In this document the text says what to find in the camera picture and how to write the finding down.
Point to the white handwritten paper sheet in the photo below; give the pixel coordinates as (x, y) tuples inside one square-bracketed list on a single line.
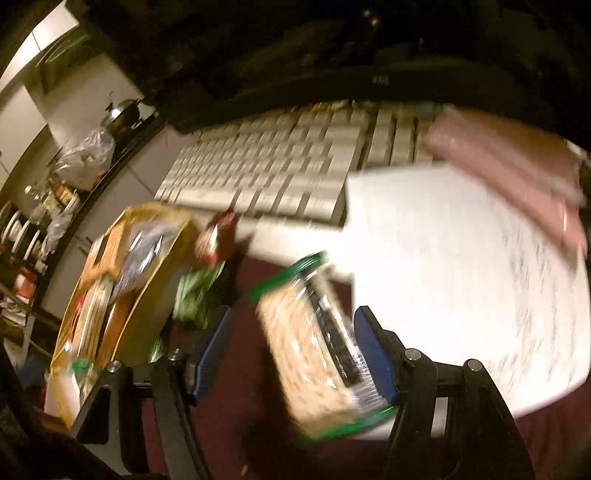
[(459, 273)]

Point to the small red snack packet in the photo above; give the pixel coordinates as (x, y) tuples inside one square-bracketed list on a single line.
[(217, 243)]

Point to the white computer keyboard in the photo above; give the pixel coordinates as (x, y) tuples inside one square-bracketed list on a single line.
[(294, 164)]

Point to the silver foil snack packet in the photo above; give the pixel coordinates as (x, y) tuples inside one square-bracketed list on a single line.
[(149, 242)]

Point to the black computer monitor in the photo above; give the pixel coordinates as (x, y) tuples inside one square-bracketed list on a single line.
[(201, 63)]

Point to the green-edged cracker packet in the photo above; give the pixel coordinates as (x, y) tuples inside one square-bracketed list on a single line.
[(326, 380)]

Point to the orange biscuit box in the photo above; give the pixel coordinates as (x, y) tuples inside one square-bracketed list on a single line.
[(90, 299)]

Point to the clear plastic bag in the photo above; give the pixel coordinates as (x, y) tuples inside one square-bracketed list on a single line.
[(84, 164)]

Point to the metal pot on counter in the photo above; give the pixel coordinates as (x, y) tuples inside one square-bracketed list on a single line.
[(120, 118)]

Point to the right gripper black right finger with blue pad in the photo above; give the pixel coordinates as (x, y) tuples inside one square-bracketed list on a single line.
[(452, 421)]

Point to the pink plastic bag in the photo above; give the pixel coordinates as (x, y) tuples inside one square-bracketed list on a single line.
[(536, 171)]

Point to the green crumpled snack wrapper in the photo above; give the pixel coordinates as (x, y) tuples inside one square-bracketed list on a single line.
[(197, 295)]

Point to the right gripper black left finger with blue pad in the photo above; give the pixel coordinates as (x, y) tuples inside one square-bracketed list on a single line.
[(108, 435)]

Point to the yellow-taped cardboard box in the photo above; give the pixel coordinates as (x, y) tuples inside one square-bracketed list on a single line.
[(122, 299)]

